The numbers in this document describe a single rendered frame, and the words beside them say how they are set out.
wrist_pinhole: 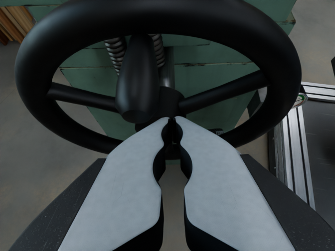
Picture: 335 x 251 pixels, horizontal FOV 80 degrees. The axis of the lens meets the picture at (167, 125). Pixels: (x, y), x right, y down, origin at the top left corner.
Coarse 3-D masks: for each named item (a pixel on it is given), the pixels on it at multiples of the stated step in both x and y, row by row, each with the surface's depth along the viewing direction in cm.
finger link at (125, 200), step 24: (168, 120) 11; (120, 144) 9; (144, 144) 9; (168, 144) 12; (120, 168) 8; (144, 168) 8; (96, 192) 7; (120, 192) 7; (144, 192) 7; (96, 216) 6; (120, 216) 6; (144, 216) 6; (72, 240) 6; (96, 240) 6; (120, 240) 6; (144, 240) 6
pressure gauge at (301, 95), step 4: (300, 88) 40; (300, 92) 39; (304, 92) 40; (300, 96) 40; (304, 96) 40; (296, 100) 42; (300, 100) 42; (304, 100) 42; (296, 104) 43; (300, 104) 43; (292, 108) 44
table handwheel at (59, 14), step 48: (96, 0) 11; (144, 0) 11; (192, 0) 11; (240, 0) 12; (48, 48) 13; (240, 48) 14; (288, 48) 14; (48, 96) 19; (96, 96) 21; (192, 96) 21; (288, 96) 19; (96, 144) 30; (240, 144) 29
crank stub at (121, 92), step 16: (128, 48) 12; (144, 48) 12; (128, 64) 11; (144, 64) 11; (128, 80) 10; (144, 80) 11; (128, 96) 10; (144, 96) 10; (128, 112) 10; (144, 112) 10
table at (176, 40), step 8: (0, 0) 29; (8, 0) 29; (16, 0) 29; (24, 0) 29; (32, 0) 29; (40, 0) 29; (48, 0) 29; (56, 0) 29; (128, 40) 24; (168, 40) 24; (176, 40) 24; (184, 40) 24; (192, 40) 24; (200, 40) 24; (208, 40) 24; (88, 48) 25; (96, 48) 25
